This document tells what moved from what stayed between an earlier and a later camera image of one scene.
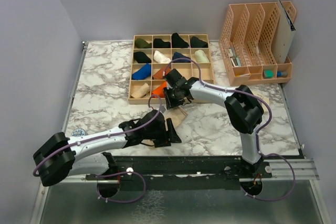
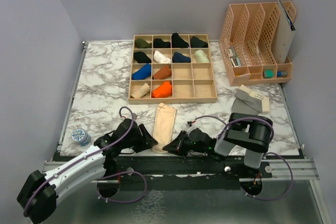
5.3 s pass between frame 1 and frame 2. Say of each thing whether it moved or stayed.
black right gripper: moved
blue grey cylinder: stayed
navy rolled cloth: stayed
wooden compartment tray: stayed
